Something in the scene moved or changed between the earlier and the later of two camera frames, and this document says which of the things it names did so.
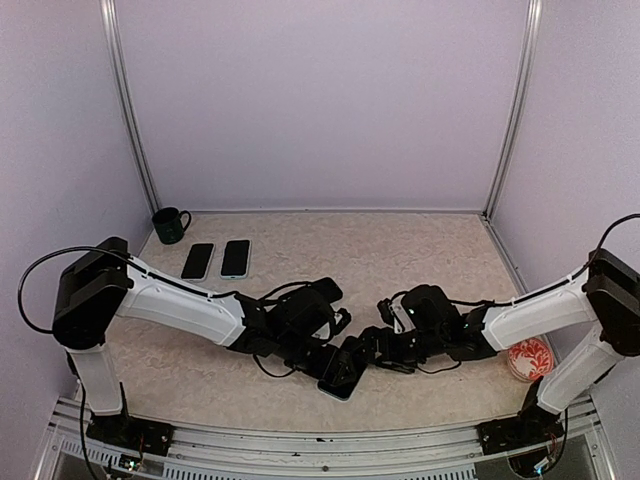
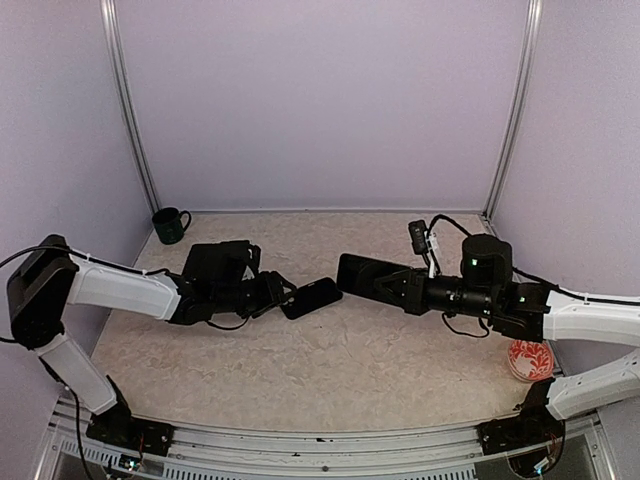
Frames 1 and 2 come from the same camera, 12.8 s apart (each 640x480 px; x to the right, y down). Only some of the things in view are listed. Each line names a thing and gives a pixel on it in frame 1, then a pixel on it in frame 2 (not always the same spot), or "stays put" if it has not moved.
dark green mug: x=168 y=224 stays put
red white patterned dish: x=530 y=360 stays put
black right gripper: x=371 y=335 → x=415 y=297
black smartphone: x=343 y=374 → x=358 y=274
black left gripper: x=338 y=369 → x=272 y=294
